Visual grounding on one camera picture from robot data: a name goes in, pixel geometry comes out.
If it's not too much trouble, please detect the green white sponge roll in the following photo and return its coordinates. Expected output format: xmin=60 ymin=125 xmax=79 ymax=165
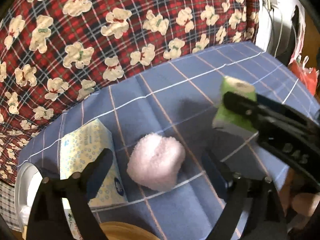
xmin=212 ymin=76 xmax=257 ymax=138

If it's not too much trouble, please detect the red plaid bear quilt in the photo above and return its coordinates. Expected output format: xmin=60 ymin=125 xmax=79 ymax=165
xmin=1 ymin=0 xmax=259 ymax=185

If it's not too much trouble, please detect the person's hand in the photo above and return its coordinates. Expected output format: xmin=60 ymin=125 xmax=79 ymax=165
xmin=279 ymin=168 xmax=319 ymax=217

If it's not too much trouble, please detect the white appliance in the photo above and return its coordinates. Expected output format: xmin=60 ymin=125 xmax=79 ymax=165
xmin=255 ymin=0 xmax=305 ymax=66

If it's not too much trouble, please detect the round silver metal tin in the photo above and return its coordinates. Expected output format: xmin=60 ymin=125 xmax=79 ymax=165
xmin=14 ymin=162 xmax=43 ymax=231

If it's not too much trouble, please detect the red plastic bag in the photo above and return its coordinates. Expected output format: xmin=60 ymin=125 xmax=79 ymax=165
xmin=289 ymin=55 xmax=319 ymax=95

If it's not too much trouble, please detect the blue checked tablecloth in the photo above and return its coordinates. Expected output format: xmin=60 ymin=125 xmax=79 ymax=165
xmin=18 ymin=42 xmax=319 ymax=239

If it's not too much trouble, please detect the pink fluffy heart cushion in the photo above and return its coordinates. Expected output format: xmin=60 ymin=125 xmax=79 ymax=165
xmin=127 ymin=133 xmax=185 ymax=192

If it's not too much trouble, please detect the white checked hanging cloth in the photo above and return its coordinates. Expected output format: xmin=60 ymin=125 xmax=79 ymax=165
xmin=0 ymin=181 xmax=22 ymax=232

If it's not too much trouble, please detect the yellow patterned tissue box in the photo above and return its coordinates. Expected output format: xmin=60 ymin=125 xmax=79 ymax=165
xmin=59 ymin=118 xmax=130 ymax=209

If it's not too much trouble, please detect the round yellow tin lid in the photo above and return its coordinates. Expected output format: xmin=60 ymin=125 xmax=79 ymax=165
xmin=100 ymin=222 xmax=159 ymax=240

